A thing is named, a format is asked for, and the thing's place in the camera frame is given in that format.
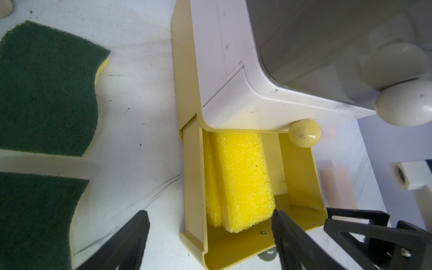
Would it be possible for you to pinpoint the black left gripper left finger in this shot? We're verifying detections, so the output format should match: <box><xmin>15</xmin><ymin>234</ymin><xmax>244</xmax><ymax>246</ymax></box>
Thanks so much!
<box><xmin>78</xmin><ymin>210</ymin><xmax>150</xmax><ymax>270</ymax></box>

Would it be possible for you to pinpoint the olive three-drawer cabinet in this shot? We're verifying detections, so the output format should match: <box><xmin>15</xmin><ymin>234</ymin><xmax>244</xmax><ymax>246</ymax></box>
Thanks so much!
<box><xmin>171</xmin><ymin>1</ymin><xmax>432</xmax><ymax>140</ymax></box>

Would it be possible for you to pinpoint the green yellow sponge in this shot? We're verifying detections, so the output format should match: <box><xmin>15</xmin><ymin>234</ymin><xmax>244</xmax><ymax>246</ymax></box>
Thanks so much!
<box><xmin>1</xmin><ymin>172</ymin><xmax>89</xmax><ymax>270</ymax></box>

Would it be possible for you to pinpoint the pink sponge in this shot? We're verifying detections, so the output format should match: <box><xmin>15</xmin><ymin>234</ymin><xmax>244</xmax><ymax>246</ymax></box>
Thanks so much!
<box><xmin>319</xmin><ymin>167</ymin><xmax>358</xmax><ymax>209</ymax></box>

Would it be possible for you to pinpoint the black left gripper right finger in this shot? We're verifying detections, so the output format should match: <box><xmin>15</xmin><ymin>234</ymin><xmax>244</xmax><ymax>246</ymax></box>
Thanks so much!
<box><xmin>271</xmin><ymin>209</ymin><xmax>344</xmax><ymax>270</ymax></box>

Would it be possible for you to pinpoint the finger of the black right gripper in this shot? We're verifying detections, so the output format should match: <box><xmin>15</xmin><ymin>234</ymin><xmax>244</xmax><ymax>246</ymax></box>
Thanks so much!
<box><xmin>324</xmin><ymin>208</ymin><xmax>432</xmax><ymax>270</ymax></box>

